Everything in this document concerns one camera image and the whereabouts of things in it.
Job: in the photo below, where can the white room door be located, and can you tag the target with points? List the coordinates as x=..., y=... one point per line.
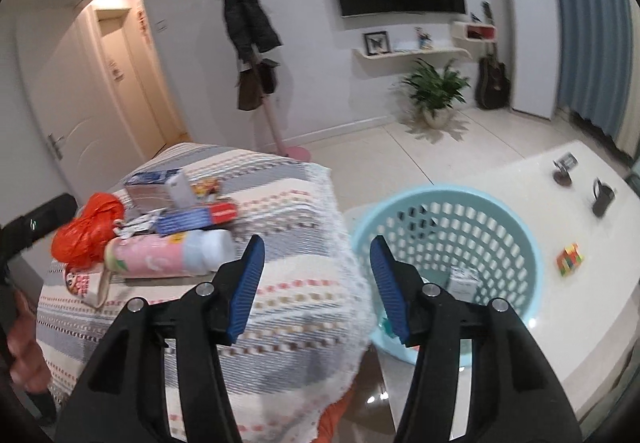
x=75, y=88

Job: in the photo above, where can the black acoustic guitar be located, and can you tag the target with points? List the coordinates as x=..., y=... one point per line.
x=492, y=78

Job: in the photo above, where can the orange cloth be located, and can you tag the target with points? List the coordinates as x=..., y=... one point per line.
x=332, y=418

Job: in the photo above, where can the black binder clip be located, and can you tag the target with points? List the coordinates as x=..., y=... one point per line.
x=602, y=200

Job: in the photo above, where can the brown hanging bag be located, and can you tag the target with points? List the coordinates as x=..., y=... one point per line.
x=249, y=90

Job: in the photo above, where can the red plastic bag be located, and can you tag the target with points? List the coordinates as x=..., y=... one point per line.
x=85, y=233

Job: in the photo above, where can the pink and white bottle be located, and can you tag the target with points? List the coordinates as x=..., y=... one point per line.
x=150, y=255

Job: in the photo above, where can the white standing air conditioner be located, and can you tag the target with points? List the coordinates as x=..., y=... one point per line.
x=530, y=23

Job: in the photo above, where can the small white box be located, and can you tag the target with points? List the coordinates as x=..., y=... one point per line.
x=181, y=190

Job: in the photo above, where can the white box shelf red inside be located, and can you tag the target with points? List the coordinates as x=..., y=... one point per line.
x=475, y=32

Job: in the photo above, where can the green potted plant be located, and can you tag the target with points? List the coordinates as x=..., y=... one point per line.
x=435, y=85

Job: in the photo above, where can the blue and red box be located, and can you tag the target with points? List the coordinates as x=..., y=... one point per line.
x=185, y=221

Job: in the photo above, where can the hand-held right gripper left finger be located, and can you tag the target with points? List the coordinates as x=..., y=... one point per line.
x=247, y=293

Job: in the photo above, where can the small shelf figurine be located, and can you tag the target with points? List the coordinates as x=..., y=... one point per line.
x=423, y=38

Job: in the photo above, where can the striped woven blanket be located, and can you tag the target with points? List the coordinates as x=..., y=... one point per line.
x=290, y=223

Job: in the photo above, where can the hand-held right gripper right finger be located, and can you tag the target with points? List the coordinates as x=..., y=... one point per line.
x=390, y=288

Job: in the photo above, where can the red hanging ornament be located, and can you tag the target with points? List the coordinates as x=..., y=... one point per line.
x=142, y=25

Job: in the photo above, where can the metal phone stand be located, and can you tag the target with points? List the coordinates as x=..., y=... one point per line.
x=564, y=170

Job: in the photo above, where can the blue and white curtain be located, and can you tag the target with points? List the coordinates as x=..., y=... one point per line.
x=590, y=23

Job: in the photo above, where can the light blue plastic basket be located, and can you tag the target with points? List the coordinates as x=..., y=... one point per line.
x=450, y=208

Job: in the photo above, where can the person's left hand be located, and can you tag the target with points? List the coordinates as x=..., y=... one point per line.
x=30, y=353

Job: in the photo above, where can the white small carton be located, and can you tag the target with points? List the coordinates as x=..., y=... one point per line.
x=462, y=285

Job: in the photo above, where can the silver wrapper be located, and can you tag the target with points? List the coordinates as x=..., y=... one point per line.
x=137, y=224

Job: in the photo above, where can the pink coat rack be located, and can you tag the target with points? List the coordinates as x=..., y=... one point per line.
x=274, y=123

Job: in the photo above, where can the black hanging bag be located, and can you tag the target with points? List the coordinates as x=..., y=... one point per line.
x=269, y=75

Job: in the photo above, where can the colourful puzzle cube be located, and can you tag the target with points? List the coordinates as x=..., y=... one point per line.
x=570, y=260

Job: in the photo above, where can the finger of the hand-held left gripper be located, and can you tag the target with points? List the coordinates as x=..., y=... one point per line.
x=40, y=220

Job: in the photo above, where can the colourful candy wrapper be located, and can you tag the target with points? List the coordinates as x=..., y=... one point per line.
x=206, y=188

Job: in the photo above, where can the red and white paper packet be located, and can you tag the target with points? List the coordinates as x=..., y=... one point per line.
x=82, y=285

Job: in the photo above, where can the black padded coat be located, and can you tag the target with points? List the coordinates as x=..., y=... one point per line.
x=245, y=8

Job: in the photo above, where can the white light switch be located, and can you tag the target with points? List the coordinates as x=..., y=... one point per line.
x=161, y=25

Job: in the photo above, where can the grey blue carton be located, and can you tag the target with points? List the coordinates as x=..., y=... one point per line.
x=145, y=193

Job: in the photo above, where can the white wavy low shelf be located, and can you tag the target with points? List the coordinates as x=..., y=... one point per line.
x=410, y=53

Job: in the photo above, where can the framed butterfly picture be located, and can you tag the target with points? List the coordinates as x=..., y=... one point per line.
x=376, y=43

